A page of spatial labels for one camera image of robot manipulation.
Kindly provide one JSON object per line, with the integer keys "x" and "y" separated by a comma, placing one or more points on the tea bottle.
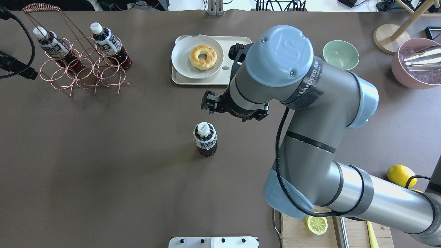
{"x": 205, "y": 137}
{"x": 57, "y": 49}
{"x": 110, "y": 46}

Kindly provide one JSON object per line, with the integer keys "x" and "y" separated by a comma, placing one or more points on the lemon half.
{"x": 316, "y": 225}

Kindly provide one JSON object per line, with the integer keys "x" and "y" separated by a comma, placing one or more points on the cream serving tray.
{"x": 222, "y": 76}

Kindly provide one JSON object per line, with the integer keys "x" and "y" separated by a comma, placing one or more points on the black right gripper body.
{"x": 211, "y": 102}

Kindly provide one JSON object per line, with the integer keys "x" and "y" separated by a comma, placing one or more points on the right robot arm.
{"x": 321, "y": 102}

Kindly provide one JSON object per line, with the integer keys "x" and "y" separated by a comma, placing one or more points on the wooden cutting board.
{"x": 296, "y": 235}

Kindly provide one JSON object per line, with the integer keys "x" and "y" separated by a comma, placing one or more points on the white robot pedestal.
{"x": 214, "y": 242}

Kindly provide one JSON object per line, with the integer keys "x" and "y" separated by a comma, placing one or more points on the yellow lemon far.
{"x": 399, "y": 174}

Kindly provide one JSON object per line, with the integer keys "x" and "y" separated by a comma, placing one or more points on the copper wire bottle rack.
{"x": 97, "y": 70}

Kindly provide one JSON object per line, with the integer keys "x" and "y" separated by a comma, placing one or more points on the mint green bowl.
{"x": 341, "y": 54}

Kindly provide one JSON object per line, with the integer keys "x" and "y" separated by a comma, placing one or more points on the aluminium frame post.
{"x": 215, "y": 7}

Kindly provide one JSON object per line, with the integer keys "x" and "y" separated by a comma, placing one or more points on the yellow plastic knife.
{"x": 371, "y": 235}

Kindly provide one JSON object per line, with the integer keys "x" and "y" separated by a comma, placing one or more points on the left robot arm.
{"x": 16, "y": 57}

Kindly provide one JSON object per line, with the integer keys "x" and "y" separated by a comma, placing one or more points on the metal ice scoop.
{"x": 424, "y": 60}

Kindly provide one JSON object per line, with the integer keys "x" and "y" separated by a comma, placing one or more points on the pink bowl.
{"x": 414, "y": 44}

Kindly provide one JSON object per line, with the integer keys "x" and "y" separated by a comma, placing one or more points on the clear ice cubes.
{"x": 431, "y": 77}

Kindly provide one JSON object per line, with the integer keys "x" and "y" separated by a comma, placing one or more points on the white round plate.
{"x": 181, "y": 52}

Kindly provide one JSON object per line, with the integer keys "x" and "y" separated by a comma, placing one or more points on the glazed donut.
{"x": 203, "y": 57}

